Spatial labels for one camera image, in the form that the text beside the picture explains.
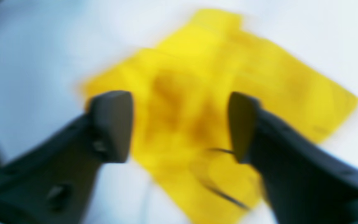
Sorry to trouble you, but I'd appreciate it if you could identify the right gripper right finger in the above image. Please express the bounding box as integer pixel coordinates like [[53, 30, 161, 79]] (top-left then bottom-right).
[[227, 92, 358, 224]]

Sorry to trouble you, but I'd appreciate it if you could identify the yellow Smile T-shirt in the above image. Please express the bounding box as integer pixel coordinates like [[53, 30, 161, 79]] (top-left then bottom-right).
[[82, 8, 358, 224]]

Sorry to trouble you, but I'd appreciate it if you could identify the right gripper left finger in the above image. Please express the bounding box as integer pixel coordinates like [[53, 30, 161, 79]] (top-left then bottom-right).
[[0, 91, 134, 224]]

